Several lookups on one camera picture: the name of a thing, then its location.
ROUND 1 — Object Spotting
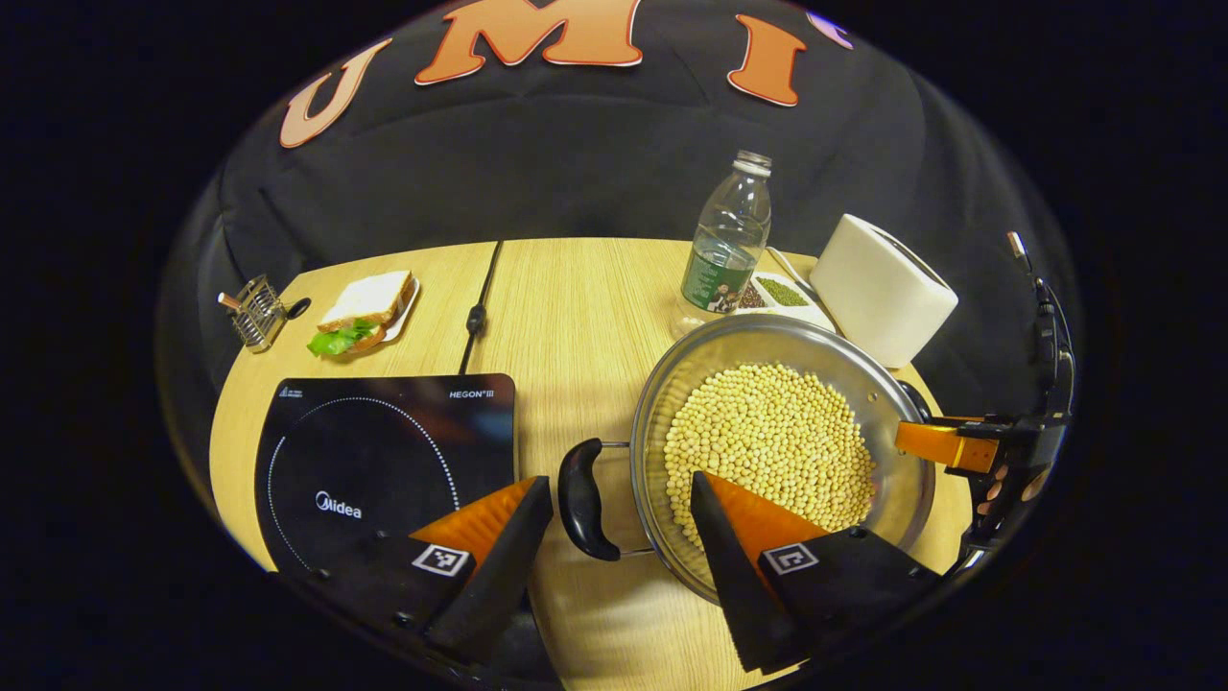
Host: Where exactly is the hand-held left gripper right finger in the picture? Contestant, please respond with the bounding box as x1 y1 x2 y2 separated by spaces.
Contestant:
689 470 947 674

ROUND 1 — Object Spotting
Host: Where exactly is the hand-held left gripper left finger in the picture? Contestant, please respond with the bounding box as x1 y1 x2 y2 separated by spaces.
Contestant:
307 475 555 664

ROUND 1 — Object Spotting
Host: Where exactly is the black induction cooktop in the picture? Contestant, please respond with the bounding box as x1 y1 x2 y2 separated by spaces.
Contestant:
254 373 520 579

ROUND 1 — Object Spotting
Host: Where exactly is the stainless steel pot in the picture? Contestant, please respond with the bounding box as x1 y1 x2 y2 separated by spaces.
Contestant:
558 314 937 608

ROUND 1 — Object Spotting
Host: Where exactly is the pile of yellow soybeans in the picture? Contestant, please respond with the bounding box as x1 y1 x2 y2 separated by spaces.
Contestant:
663 362 877 555

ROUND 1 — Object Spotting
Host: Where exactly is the white toaster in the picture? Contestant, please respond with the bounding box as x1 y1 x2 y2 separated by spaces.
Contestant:
809 213 959 370

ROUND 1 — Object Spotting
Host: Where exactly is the white divided dish of beans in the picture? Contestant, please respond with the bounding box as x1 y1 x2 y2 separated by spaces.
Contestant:
734 272 838 333

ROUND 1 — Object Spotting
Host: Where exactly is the small white plate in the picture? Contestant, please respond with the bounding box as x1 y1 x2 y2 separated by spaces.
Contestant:
377 276 422 345

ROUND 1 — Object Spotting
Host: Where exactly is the clear plastic water bottle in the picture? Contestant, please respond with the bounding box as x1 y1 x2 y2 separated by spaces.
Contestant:
672 150 774 338

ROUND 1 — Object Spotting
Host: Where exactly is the sandwich with lettuce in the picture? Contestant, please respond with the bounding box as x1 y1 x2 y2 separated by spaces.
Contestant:
306 270 416 359

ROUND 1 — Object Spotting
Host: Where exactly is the black backdrop cloth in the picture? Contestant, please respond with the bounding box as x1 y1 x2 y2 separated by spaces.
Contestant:
156 0 1083 500

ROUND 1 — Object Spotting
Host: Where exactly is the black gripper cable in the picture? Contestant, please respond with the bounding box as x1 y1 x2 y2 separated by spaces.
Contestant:
1006 230 1077 419

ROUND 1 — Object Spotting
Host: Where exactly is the black power cable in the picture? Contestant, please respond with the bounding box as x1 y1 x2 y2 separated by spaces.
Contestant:
458 240 504 376

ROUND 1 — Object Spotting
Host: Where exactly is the small wire basket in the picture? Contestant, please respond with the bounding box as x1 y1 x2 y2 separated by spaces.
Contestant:
218 274 312 355

